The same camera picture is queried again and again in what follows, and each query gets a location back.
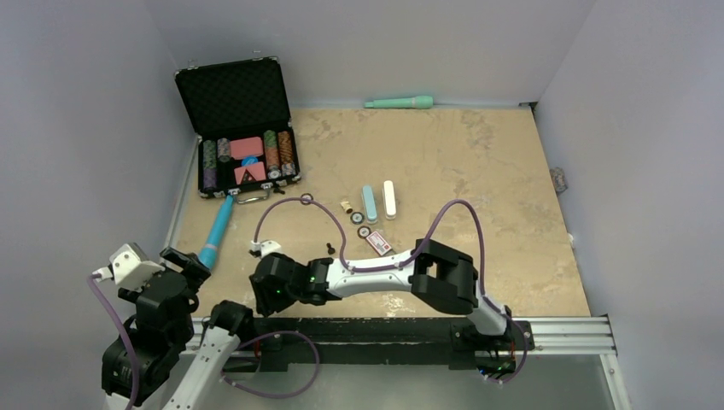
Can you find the red white card box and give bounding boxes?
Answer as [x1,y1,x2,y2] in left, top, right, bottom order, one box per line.
[365,231,393,257]

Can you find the light blue stapler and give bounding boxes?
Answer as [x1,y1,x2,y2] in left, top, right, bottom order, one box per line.
[361,185,378,224]

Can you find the white stapler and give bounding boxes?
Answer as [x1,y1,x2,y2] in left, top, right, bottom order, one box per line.
[382,180,397,220]

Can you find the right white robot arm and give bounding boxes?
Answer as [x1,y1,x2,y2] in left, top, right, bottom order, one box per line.
[249,240,513,348]

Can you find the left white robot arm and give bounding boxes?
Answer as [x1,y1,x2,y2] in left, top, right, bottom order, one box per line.
[91,243,258,409]

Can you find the poker chip near case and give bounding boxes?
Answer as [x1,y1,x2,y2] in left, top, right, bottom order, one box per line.
[300,193,313,205]

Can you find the lower poker chip in row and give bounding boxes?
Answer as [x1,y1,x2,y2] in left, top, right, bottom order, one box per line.
[357,225,371,238]

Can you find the poker chip in row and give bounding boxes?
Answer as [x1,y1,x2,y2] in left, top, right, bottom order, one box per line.
[357,225,371,238]
[350,211,365,225]

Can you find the small cork piece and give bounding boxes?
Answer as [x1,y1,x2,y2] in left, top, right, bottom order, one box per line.
[340,201,353,214]

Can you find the upper poker chip in row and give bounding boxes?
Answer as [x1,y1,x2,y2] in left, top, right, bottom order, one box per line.
[350,211,365,225]

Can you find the green chip column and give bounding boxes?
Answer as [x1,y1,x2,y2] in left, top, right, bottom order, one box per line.
[202,140,217,190]

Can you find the pink card deck lower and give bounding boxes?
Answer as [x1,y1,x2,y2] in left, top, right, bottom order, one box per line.
[234,162,267,185]

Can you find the pink card deck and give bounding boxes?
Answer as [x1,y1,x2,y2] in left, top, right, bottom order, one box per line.
[230,136,265,160]
[234,162,267,185]

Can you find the blue dealer chip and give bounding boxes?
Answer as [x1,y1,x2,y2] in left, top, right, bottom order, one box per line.
[241,156,259,167]

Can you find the pink card deck upper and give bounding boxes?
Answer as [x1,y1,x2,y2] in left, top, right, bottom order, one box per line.
[230,136,265,160]

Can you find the orange chip column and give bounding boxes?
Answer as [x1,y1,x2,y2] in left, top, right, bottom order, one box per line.
[263,130,296,179]

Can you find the black poker chip case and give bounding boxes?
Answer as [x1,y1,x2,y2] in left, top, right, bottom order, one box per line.
[174,56,301,199]

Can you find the mint green marker pen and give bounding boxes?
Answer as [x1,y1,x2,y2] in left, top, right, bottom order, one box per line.
[364,96,435,109]

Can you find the blue tube by wall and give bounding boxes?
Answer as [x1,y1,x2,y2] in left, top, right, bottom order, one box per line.
[198,196,234,270]

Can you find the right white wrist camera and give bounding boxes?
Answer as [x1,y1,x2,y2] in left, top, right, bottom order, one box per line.
[249,240,282,258]

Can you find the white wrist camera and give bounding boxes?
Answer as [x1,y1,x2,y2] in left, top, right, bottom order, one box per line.
[109,243,164,290]
[249,240,282,258]

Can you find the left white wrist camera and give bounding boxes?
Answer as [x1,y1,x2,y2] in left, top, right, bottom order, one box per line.
[109,243,164,290]

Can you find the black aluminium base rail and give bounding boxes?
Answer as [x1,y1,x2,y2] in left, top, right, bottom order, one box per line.
[180,315,617,375]

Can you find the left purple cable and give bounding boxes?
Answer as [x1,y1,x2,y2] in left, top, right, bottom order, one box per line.
[85,270,143,410]

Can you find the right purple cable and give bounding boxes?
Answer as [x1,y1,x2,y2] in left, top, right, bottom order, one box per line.
[253,196,530,386]

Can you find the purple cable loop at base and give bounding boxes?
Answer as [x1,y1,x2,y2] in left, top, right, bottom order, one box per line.
[218,330,321,400]

